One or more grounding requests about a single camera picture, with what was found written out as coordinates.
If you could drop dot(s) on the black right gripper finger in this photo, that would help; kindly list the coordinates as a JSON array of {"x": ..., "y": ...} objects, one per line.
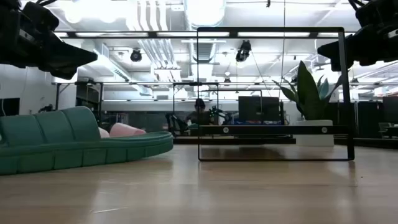
[
  {"x": 332, "y": 49},
  {"x": 337, "y": 65}
]

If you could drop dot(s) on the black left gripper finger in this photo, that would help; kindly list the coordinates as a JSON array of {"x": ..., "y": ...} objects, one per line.
[
  {"x": 71, "y": 57},
  {"x": 66, "y": 76}
]

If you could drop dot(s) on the pink rubber slide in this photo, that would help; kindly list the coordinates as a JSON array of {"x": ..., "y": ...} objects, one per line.
[
  {"x": 124, "y": 130},
  {"x": 104, "y": 133}
]

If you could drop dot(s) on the green rubber slide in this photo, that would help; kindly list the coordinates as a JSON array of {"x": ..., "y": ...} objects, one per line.
[{"x": 62, "y": 146}]

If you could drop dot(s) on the black metal frame wooden shelf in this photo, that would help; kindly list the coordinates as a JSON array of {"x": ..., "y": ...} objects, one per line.
[{"x": 273, "y": 130}]

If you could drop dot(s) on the black background robot arm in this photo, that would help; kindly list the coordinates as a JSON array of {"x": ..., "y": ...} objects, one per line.
[
  {"x": 46, "y": 109},
  {"x": 175, "y": 123}
]

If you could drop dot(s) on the green snake plant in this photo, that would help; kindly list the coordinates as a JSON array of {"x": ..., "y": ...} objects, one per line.
[{"x": 308, "y": 93}]

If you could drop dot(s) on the dark background cabinets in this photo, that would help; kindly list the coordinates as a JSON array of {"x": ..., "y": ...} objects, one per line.
[{"x": 367, "y": 118}]

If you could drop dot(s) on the black hanging ceiling spotlight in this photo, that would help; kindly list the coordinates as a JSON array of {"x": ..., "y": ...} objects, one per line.
[
  {"x": 136, "y": 56},
  {"x": 243, "y": 51}
]

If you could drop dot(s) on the white plant pot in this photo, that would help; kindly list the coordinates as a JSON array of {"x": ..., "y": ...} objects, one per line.
[{"x": 314, "y": 140}]

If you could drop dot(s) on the black computer monitor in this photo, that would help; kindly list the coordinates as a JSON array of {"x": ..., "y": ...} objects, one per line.
[{"x": 258, "y": 109}]

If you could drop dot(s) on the person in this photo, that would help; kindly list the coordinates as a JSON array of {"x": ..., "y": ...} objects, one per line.
[{"x": 200, "y": 105}]

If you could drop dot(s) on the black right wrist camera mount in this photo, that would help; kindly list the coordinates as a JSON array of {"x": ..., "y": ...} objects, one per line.
[{"x": 377, "y": 12}]

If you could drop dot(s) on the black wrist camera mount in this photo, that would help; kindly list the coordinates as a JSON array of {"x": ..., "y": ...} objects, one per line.
[
  {"x": 377, "y": 12},
  {"x": 42, "y": 17}
]

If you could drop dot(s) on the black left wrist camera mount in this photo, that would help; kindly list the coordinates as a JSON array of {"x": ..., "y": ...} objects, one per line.
[{"x": 42, "y": 17}]

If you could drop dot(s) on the black wall screen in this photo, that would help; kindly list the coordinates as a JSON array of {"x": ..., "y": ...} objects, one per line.
[{"x": 9, "y": 107}]

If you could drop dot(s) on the black aluminium table frame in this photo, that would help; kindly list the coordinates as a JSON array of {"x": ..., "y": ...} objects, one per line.
[{"x": 248, "y": 140}]

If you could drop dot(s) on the silver ceiling air duct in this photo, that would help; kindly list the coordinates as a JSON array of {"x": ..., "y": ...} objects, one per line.
[{"x": 205, "y": 12}]

